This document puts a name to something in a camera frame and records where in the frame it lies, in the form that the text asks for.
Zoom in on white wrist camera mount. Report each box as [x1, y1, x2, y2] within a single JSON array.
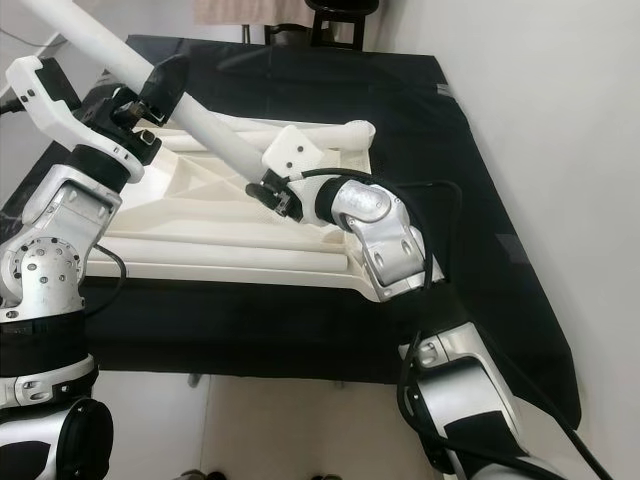
[[258, 124, 346, 229], [5, 55, 164, 186]]

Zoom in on black wooden stool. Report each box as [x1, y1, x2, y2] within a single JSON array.
[[305, 0, 381, 51]]

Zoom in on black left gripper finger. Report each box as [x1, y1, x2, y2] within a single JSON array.
[[140, 55, 191, 126]]

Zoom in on black tablecloth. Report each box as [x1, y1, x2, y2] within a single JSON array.
[[0, 35, 586, 431]]

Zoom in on white plastic table top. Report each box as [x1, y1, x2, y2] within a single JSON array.
[[82, 118, 439, 299]]

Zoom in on grey robot left leg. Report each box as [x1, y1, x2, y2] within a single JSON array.
[[175, 467, 231, 480]]

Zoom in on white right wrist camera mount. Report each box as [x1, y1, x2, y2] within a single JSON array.
[[258, 124, 346, 229]]

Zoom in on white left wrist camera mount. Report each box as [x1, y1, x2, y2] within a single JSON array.
[[5, 55, 164, 186]]

